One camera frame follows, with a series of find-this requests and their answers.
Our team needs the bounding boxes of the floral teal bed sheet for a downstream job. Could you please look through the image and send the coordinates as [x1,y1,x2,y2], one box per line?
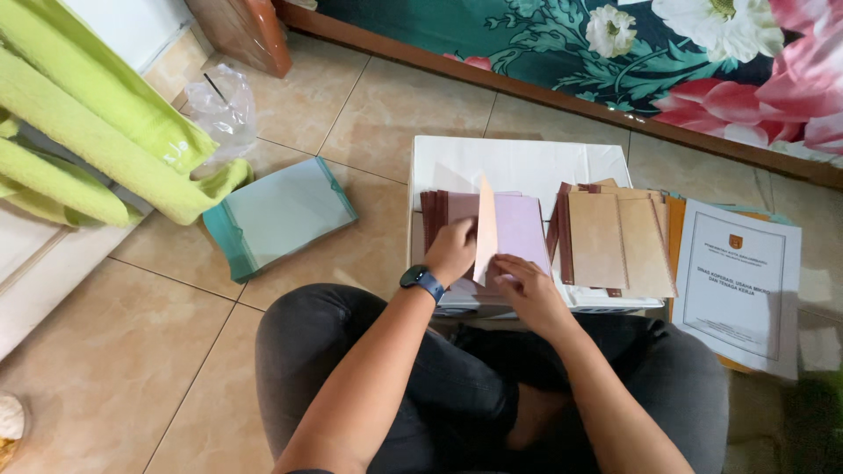
[315,0,843,169]

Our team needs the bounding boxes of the stack of tan cover sheets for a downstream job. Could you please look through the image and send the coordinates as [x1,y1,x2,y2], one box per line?
[546,177,678,300]

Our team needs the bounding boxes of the clear plastic bag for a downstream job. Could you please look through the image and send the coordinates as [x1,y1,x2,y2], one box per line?
[184,63,258,163]

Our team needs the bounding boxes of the white cabinet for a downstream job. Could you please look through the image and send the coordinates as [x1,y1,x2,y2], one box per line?
[0,118,154,362]

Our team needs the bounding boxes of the person's dark grey trousers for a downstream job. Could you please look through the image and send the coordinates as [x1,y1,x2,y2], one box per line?
[255,283,731,474]

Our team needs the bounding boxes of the stack of teal cover sheets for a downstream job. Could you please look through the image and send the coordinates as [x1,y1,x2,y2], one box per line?
[202,156,359,284]
[708,202,796,226]

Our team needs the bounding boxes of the stack of orange cover sheets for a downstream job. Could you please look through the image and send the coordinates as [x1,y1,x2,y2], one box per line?
[664,194,773,375]

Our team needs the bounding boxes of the black smartwatch with blue band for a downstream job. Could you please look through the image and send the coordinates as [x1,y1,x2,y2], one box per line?
[399,264,447,304]

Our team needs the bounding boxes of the cream paper cover sheet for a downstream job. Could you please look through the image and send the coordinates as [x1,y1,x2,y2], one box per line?
[472,174,500,288]

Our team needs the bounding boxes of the small beige fluffy object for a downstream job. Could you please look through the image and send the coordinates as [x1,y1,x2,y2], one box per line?
[0,391,28,456]

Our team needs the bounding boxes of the thin black stick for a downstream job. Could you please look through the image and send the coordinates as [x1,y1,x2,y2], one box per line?
[202,72,229,105]

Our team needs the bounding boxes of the white printed document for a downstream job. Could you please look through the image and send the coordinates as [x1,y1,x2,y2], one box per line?
[671,199,803,381]

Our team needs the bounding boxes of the brown wooden bed frame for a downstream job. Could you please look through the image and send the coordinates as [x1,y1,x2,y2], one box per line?
[273,0,843,192]

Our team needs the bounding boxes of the white cardboard box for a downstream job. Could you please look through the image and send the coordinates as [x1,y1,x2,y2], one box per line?
[407,135,665,320]

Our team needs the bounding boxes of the brown glossy cabinet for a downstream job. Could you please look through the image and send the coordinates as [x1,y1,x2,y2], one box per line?
[184,0,293,79]

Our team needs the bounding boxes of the stack of purple cover sheets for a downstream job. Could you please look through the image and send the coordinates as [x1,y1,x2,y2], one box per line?
[419,189,552,298]

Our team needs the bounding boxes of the person's left hand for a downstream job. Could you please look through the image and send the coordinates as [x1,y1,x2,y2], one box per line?
[423,219,479,289]

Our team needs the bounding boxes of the person's right hand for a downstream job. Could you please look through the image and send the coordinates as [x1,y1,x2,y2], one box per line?
[493,253,578,341]

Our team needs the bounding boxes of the lime green towel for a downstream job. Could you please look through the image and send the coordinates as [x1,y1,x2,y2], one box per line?
[0,0,255,229]

